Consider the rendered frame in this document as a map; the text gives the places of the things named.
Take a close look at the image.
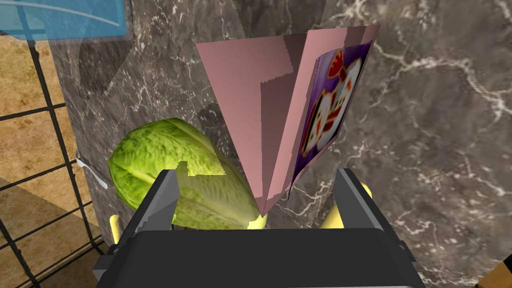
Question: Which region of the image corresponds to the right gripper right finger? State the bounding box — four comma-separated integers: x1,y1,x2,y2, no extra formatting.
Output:
333,168,402,246

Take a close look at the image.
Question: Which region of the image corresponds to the blue flat panel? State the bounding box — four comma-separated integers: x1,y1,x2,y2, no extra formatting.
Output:
0,0,134,42

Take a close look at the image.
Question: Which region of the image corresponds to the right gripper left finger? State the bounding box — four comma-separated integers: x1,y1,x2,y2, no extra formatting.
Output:
118,169,181,243

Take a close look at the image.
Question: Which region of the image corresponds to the pink book with purple cover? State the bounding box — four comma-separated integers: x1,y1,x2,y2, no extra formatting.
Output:
195,24,381,217

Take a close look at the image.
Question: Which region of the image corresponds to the white fork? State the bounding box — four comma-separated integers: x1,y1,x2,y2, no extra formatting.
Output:
75,149,109,190

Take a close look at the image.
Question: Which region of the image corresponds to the yellow rounded object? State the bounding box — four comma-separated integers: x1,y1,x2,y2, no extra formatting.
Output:
108,181,374,245

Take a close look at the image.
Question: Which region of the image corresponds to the green lettuce head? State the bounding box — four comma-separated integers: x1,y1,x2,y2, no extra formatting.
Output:
108,117,268,231

